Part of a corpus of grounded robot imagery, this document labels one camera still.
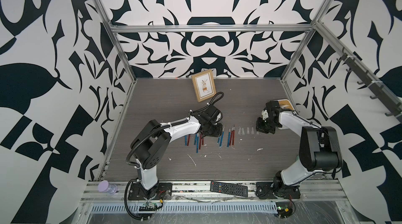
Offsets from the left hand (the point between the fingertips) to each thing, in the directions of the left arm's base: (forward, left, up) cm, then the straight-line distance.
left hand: (220, 130), depth 88 cm
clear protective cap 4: (0, -22, -4) cm, 22 cm away
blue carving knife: (-7, +2, +6) cm, 9 cm away
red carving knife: (-1, -6, -6) cm, 9 cm away
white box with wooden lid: (+16, -42, 0) cm, 45 cm away
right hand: (+4, -22, -4) cm, 23 cm away
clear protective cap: (+2, -12, -6) cm, 13 cm away
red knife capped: (-4, +12, -5) cm, 13 cm away
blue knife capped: (-1, +13, -7) cm, 15 cm away
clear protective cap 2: (+1, -14, -6) cm, 15 cm away
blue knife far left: (-2, +20, -7) cm, 21 cm away
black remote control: (-27, -1, -5) cm, 28 cm away
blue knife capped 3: (-1, -5, -6) cm, 8 cm away
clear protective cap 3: (+1, -19, -5) cm, 20 cm away
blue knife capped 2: (-1, -1, -5) cm, 6 cm away
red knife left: (-2, +18, -6) cm, 19 cm away
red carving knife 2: (0, -8, -7) cm, 11 cm away
